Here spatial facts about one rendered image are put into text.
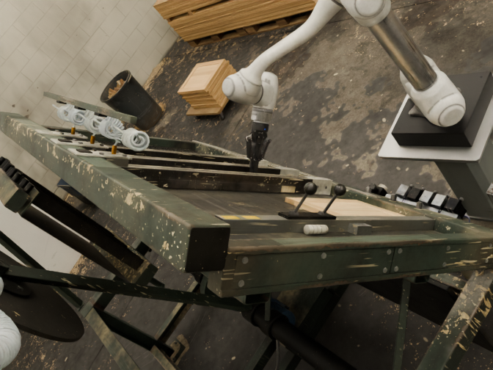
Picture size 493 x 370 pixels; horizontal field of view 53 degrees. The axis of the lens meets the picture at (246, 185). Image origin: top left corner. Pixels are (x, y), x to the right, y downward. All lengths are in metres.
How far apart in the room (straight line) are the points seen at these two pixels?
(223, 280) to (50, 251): 4.63
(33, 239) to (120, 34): 3.34
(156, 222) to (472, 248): 1.06
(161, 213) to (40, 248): 4.54
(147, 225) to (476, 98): 1.68
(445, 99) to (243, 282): 1.30
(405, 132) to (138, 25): 5.75
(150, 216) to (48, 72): 5.98
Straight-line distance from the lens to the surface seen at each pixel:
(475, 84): 2.47
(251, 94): 2.00
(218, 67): 5.21
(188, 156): 2.41
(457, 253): 1.67
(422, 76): 2.07
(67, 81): 7.09
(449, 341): 1.89
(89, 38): 7.29
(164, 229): 1.04
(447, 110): 2.11
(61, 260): 5.67
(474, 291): 1.94
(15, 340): 1.15
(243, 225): 1.34
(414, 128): 2.41
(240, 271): 1.06
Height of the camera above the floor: 2.46
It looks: 35 degrees down
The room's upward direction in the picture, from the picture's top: 46 degrees counter-clockwise
